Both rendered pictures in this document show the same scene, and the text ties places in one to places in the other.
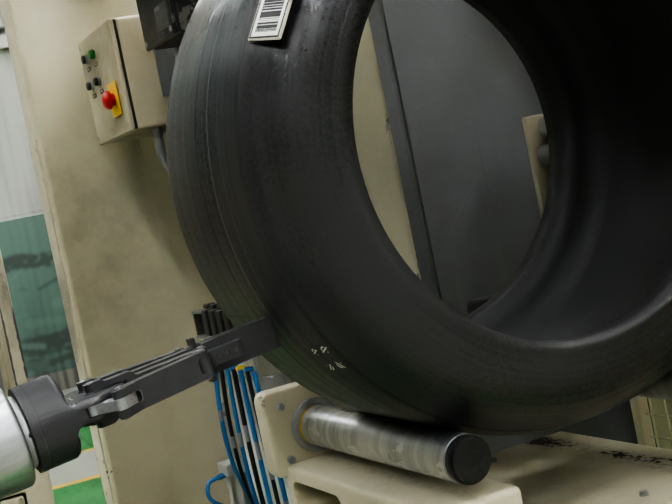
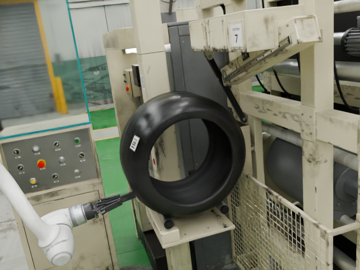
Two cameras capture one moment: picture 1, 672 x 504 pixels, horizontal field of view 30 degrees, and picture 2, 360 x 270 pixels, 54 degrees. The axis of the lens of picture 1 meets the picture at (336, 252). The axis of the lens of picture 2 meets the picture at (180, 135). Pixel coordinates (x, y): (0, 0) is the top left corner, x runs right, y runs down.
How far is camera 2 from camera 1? 0.76 m
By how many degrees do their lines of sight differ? 15
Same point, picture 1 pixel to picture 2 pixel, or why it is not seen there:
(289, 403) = not seen: hidden behind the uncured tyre
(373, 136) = (171, 135)
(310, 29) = (141, 148)
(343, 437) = not seen: hidden behind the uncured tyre
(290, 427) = not seen: hidden behind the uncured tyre
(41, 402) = (87, 209)
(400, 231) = (175, 155)
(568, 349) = (190, 206)
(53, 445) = (89, 217)
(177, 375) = (113, 205)
